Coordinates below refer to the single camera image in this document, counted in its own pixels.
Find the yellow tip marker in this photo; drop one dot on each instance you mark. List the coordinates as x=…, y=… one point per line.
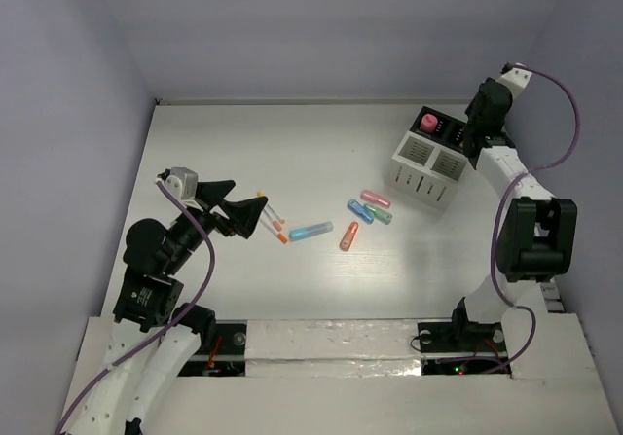
x=281, y=220

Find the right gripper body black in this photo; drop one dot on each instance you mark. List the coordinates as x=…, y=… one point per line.
x=470, y=126

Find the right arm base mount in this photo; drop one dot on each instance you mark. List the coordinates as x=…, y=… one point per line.
x=459, y=346

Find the orange tip marker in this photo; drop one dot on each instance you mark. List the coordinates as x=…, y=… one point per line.
x=275, y=232

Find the blue highlighter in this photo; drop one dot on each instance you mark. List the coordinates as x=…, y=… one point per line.
x=310, y=231

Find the pink glue stick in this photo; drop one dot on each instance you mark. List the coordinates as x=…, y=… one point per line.
x=429, y=123

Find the pink tip marker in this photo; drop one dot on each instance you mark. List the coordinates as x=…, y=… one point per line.
x=274, y=223

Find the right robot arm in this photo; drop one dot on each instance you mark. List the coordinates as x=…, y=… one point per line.
x=533, y=231

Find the pink correction tape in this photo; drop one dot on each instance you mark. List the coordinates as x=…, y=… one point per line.
x=375, y=199

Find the green correction tape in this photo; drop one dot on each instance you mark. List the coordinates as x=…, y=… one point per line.
x=378, y=213

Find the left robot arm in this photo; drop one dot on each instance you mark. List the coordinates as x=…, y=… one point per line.
x=153, y=335

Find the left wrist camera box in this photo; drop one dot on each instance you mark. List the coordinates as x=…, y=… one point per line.
x=182, y=183

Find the blue correction tape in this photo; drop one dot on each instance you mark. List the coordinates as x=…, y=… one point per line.
x=360, y=211

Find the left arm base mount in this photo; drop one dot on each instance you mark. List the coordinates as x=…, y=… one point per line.
x=224, y=356

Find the orange correction tape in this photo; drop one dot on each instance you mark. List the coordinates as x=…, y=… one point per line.
x=349, y=236

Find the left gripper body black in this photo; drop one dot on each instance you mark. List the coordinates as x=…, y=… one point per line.
x=214, y=209

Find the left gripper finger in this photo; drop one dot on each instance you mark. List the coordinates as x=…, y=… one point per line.
x=244, y=215
x=213, y=193

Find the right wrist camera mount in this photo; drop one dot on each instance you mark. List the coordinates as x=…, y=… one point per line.
x=515, y=77

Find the black and white organizer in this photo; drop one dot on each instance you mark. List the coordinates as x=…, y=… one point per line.
x=428, y=167

